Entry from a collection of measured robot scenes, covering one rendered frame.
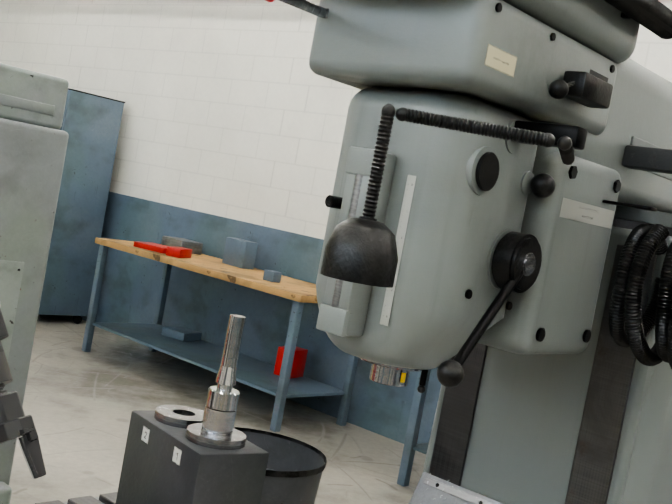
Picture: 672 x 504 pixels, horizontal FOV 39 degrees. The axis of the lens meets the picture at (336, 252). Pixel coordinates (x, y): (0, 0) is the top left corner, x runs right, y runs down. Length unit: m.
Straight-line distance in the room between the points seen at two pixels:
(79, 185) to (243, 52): 1.87
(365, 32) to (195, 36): 7.16
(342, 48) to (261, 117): 6.35
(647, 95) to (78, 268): 7.44
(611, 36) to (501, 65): 0.24
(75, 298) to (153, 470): 7.14
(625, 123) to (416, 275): 0.43
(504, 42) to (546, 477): 0.71
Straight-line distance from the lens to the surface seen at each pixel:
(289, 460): 3.44
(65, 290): 8.52
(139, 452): 1.52
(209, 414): 1.42
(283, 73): 7.38
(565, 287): 1.24
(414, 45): 1.05
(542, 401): 1.48
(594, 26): 1.20
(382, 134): 0.91
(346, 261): 0.88
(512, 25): 1.06
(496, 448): 1.53
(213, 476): 1.39
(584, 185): 1.24
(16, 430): 1.37
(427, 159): 1.05
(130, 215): 8.50
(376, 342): 1.07
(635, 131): 1.38
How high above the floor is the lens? 1.49
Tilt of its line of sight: 3 degrees down
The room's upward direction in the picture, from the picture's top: 11 degrees clockwise
